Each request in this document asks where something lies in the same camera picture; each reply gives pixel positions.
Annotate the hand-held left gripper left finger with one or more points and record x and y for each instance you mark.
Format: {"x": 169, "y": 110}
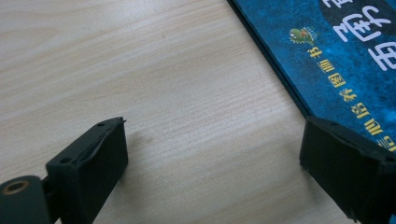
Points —
{"x": 90, "y": 168}

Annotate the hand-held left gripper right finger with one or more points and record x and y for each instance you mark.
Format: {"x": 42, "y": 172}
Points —
{"x": 348, "y": 168}

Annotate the blue picture book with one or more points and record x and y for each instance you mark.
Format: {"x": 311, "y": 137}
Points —
{"x": 330, "y": 62}

